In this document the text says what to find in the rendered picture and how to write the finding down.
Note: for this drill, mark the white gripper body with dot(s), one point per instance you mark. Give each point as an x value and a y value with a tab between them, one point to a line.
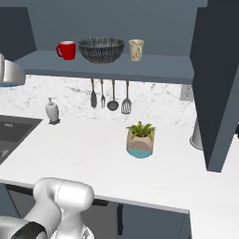
12	74

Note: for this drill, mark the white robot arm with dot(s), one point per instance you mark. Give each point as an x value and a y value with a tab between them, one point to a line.
67	194

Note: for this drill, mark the dark blue narrow cabinet door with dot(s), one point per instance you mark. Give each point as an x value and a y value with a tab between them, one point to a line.
14	31

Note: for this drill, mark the dark blue wide cabinet door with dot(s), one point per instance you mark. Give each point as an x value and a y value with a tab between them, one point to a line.
214	93

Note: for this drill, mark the dark blue base cabinet door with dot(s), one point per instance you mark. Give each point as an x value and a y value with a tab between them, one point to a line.
152	224

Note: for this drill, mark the grey soap dispenser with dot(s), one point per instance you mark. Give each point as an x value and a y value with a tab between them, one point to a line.
52	111

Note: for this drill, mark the dark grey sink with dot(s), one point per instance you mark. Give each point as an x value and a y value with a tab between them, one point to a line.
14	133

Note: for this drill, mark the red mug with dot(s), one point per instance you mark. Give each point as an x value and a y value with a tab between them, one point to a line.
67	49

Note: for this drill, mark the dark hanging spoon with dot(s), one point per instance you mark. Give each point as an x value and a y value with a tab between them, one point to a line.
93	99

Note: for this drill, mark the dark patterned bowl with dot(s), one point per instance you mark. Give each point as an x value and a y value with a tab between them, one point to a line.
101	51

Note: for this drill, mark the hanging metal fork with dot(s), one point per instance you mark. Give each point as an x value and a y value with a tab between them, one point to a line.
102	101

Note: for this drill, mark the dark hanging ladle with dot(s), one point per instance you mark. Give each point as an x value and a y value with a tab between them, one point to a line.
112	105

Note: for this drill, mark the hanging slotted spatula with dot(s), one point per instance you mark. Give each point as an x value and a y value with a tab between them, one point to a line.
126	107

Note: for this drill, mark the beige patterned mug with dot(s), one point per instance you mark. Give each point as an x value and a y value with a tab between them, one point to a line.
136	49

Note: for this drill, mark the potted green plant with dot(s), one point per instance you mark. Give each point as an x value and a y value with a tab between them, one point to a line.
140	141

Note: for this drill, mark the grey dishwasher front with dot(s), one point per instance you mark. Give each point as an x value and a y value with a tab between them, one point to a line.
102	221

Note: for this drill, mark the white round appliance base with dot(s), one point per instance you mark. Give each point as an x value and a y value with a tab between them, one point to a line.
196	138

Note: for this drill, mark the dark blue wall cabinet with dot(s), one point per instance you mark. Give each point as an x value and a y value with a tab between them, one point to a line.
155	67

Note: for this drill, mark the grey wall outlet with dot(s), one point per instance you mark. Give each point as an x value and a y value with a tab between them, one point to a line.
186	93

